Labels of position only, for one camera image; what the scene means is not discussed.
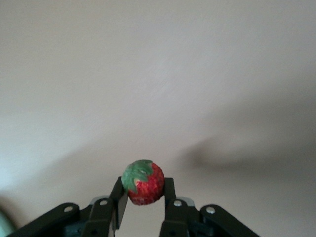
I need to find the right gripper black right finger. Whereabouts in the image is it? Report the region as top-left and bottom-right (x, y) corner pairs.
(159, 177), (260, 237)

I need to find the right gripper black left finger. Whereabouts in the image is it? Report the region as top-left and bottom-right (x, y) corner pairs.
(11, 176), (129, 237)

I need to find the red strawberry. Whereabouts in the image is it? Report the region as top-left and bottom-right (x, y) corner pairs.
(121, 159), (165, 206)

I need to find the round pale green plate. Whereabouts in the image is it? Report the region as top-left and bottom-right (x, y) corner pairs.
(0, 203), (15, 235)

